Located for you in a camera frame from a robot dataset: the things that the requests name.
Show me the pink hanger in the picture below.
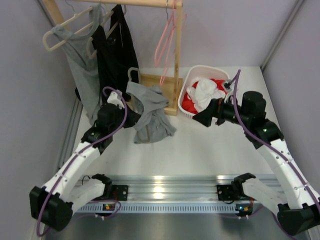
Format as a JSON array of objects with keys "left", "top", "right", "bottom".
[
  {"left": 170, "top": 0, "right": 188, "bottom": 55},
  {"left": 154, "top": 0, "right": 177, "bottom": 86}
]

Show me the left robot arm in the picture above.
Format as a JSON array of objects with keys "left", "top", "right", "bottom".
[{"left": 29, "top": 103, "right": 141, "bottom": 232}]

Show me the black tank top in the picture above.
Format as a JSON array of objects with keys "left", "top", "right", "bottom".
[{"left": 74, "top": 4, "right": 141, "bottom": 106}]

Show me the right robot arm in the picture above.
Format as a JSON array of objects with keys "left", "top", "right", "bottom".
[{"left": 193, "top": 91, "right": 320, "bottom": 236}]

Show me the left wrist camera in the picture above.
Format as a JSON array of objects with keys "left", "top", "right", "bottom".
[{"left": 107, "top": 90, "right": 125, "bottom": 109}]

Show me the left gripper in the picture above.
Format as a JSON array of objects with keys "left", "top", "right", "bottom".
[{"left": 109, "top": 102, "right": 142, "bottom": 134}]

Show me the white plastic basket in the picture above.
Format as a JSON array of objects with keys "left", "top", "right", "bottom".
[{"left": 178, "top": 65, "right": 230, "bottom": 119}]

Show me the red tank top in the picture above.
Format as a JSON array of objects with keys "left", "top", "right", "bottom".
[{"left": 182, "top": 80, "right": 226, "bottom": 114}]

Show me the wooden clothes rack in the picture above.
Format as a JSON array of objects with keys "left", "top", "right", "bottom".
[{"left": 41, "top": 0, "right": 185, "bottom": 117}]

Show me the aluminium mounting rail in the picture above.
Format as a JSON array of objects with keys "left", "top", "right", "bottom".
[{"left": 74, "top": 174, "right": 286, "bottom": 203}]

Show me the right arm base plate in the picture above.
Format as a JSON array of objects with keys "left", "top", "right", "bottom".
[{"left": 216, "top": 184, "right": 238, "bottom": 202}]

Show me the cream hanger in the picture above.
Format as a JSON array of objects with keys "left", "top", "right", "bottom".
[{"left": 42, "top": 0, "right": 94, "bottom": 52}]

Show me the far grey tank top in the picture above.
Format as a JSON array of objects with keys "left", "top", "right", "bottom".
[{"left": 54, "top": 4, "right": 103, "bottom": 125}]

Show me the beige hanger under black top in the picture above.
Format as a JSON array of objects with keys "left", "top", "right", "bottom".
[{"left": 86, "top": 4, "right": 127, "bottom": 60}]

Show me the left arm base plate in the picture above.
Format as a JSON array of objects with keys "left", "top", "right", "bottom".
[{"left": 110, "top": 185, "right": 129, "bottom": 201}]

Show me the white camisole top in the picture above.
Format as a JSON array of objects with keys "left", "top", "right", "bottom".
[{"left": 186, "top": 77, "right": 226, "bottom": 113}]

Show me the taupe hanger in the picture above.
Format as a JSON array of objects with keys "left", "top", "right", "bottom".
[{"left": 126, "top": 66, "right": 141, "bottom": 106}]

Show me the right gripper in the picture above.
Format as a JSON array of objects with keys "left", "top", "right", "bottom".
[{"left": 192, "top": 94, "right": 251, "bottom": 129}]

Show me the light grey tank top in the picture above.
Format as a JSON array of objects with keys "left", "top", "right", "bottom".
[{"left": 126, "top": 82, "right": 177, "bottom": 144}]

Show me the slotted cable duct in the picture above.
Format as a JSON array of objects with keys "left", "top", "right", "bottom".
[{"left": 77, "top": 203, "right": 253, "bottom": 215}]

